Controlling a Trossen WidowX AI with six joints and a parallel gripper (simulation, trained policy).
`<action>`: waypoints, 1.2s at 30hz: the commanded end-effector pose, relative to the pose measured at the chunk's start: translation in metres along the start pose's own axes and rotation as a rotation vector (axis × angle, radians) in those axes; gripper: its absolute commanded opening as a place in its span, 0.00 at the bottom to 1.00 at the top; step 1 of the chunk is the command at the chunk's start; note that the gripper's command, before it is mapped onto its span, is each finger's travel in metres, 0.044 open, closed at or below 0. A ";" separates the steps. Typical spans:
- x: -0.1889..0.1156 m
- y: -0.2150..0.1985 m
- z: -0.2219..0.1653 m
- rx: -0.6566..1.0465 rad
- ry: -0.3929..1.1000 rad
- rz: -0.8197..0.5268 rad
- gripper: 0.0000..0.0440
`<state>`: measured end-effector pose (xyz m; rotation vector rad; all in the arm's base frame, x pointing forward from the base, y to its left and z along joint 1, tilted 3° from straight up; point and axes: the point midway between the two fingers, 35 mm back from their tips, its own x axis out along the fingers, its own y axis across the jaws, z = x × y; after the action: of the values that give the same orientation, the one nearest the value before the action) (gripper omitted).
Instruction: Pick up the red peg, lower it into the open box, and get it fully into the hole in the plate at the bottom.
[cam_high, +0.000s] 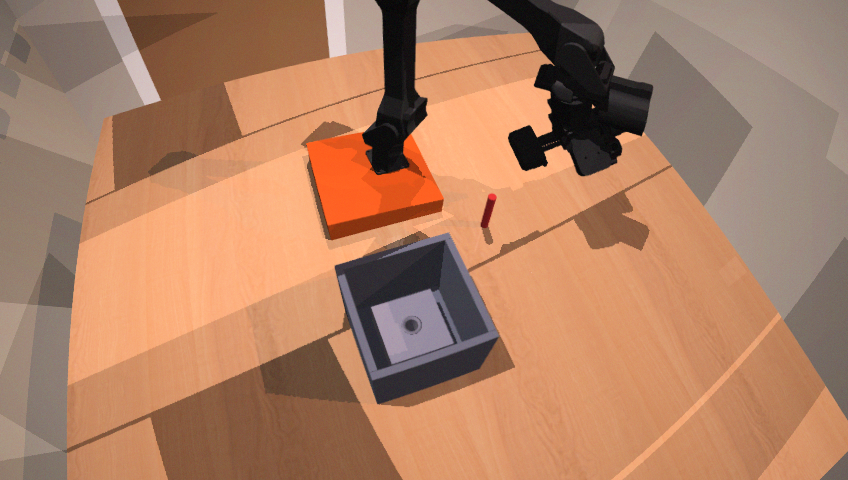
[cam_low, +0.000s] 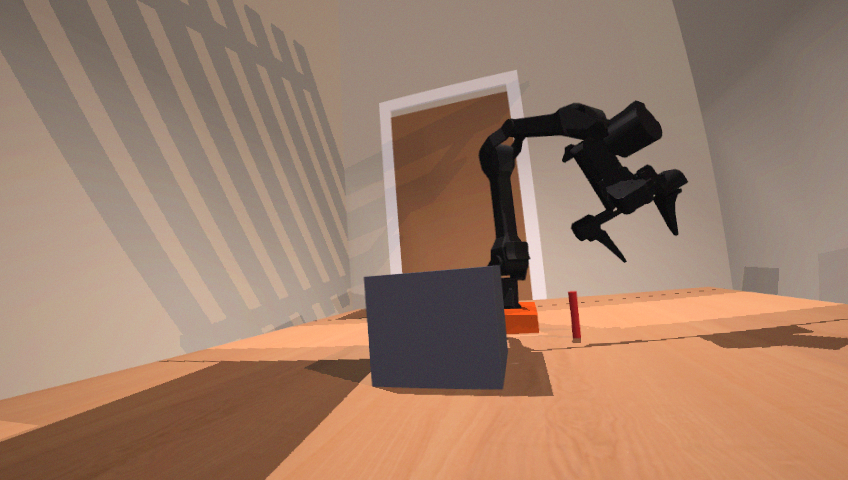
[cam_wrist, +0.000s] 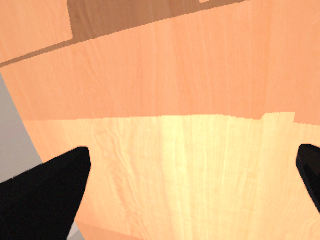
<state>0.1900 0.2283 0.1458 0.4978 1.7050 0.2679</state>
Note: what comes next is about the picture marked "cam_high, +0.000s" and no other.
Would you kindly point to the red peg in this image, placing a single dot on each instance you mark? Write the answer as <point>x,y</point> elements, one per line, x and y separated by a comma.
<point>488,210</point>

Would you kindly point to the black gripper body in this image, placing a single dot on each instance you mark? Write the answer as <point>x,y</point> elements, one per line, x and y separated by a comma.
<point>530,150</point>

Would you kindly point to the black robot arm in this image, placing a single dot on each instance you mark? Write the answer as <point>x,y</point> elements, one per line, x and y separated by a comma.
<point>570,40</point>

